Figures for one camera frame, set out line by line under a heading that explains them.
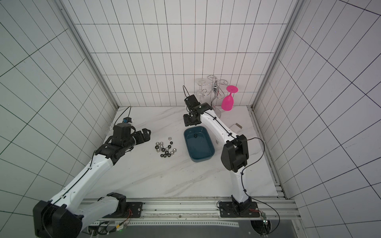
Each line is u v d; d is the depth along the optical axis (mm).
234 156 512
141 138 699
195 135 1006
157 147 967
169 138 1004
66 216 374
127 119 694
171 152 936
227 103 970
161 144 976
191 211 738
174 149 949
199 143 983
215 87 939
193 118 649
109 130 1035
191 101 700
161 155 923
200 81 979
